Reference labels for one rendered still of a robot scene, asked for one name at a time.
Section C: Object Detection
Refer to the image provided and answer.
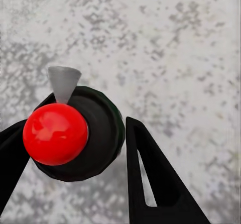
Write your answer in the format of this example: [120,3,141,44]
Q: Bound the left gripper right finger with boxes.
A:
[125,117,210,224]

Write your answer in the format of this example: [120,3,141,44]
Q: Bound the pesticide atomizer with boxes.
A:
[23,66,126,182]

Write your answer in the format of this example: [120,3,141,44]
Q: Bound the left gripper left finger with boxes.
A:
[0,120,31,215]

